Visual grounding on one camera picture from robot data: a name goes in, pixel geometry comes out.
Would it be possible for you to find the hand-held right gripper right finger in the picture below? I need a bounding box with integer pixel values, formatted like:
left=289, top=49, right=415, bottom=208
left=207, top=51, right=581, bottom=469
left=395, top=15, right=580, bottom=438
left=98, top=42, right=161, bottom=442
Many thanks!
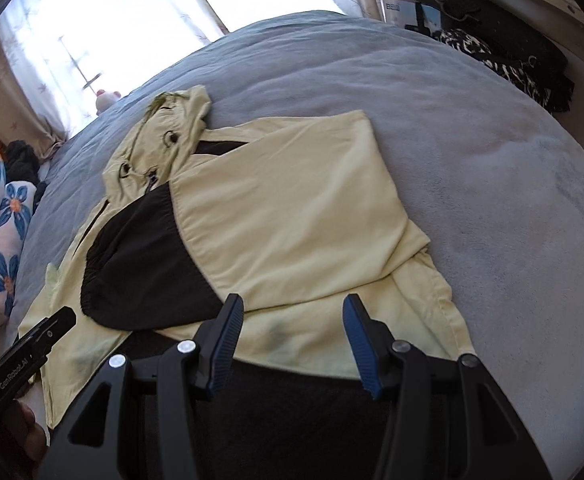
left=342, top=292, right=553, bottom=480

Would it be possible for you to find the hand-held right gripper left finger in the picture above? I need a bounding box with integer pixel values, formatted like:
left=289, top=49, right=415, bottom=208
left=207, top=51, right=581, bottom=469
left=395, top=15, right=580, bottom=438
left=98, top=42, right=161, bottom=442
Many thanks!
left=39, top=292, right=245, bottom=480

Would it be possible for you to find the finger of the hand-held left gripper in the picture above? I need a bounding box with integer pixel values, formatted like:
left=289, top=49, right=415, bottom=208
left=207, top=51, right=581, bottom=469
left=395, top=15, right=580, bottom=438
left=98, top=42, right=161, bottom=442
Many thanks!
left=17, top=306, right=78, bottom=361

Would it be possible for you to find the yellow and black jacket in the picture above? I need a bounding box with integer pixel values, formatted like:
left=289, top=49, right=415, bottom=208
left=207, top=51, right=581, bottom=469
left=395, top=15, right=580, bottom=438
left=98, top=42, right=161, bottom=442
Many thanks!
left=17, top=85, right=475, bottom=480

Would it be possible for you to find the dark clothes pile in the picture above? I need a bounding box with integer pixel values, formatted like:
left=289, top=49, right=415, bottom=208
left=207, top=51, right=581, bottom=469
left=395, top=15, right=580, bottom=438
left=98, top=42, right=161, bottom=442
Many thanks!
left=4, top=140, right=48, bottom=201

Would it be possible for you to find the person's left hand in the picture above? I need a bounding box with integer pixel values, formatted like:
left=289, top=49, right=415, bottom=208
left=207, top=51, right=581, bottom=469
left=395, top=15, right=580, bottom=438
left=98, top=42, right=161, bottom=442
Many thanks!
left=0, top=400, right=50, bottom=466

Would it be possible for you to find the grey fleece blanket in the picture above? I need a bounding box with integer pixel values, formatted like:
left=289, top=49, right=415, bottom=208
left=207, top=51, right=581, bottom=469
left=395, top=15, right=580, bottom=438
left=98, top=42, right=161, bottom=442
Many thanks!
left=9, top=10, right=584, bottom=480

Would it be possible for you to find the pink plush toy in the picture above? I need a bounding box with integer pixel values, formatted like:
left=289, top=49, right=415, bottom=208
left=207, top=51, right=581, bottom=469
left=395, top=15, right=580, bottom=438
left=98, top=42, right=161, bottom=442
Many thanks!
left=94, top=88, right=123, bottom=115

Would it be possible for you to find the black and white patterned cloth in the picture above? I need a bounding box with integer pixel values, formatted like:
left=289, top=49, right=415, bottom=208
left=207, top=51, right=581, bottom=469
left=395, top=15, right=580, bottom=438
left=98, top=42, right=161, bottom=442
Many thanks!
left=434, top=27, right=555, bottom=108

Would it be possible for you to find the white floral curtain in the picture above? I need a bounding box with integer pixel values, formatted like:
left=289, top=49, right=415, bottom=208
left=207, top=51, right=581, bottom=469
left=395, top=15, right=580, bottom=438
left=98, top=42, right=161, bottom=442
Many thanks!
left=0, top=0, right=388, bottom=153

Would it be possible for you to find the blue and white box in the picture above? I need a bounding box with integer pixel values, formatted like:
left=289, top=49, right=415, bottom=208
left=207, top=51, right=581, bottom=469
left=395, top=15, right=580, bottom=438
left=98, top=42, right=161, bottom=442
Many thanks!
left=381, top=0, right=443, bottom=31

